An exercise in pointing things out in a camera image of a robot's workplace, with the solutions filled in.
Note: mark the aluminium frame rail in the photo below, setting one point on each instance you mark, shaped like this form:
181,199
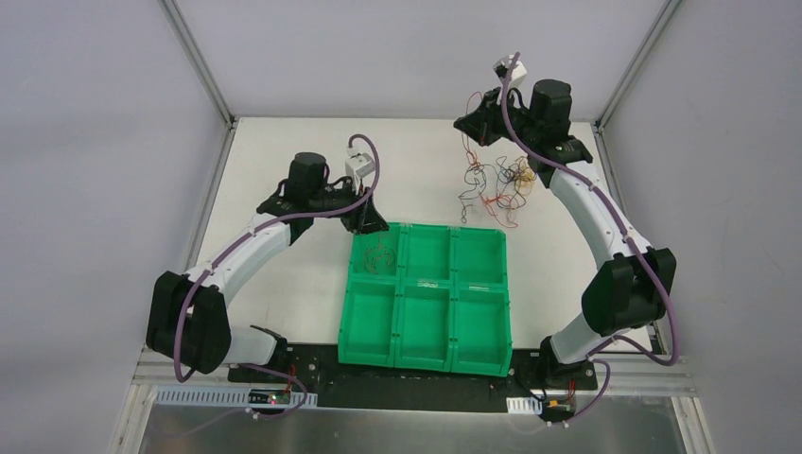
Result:
317,366

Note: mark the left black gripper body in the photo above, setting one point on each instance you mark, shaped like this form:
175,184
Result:
361,213

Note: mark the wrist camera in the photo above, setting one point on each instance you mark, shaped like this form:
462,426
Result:
510,69
359,166

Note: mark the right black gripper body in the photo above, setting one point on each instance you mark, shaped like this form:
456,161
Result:
474,125

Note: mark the left white cable duct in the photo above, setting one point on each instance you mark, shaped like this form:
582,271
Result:
236,397

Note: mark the white cable duct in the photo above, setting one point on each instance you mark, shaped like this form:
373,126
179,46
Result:
524,405
236,397

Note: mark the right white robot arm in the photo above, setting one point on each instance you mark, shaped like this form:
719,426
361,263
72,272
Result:
632,285

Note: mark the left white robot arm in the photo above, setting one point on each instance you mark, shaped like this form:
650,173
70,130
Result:
188,319

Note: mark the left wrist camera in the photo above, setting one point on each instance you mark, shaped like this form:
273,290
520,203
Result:
359,166

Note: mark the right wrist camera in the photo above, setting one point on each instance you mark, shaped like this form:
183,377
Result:
510,69

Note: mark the green six-compartment tray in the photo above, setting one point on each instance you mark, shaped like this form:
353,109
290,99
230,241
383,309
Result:
428,297

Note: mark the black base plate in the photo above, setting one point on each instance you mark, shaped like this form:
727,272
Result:
445,394

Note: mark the right white cable duct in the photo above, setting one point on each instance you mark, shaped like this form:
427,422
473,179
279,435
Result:
524,405

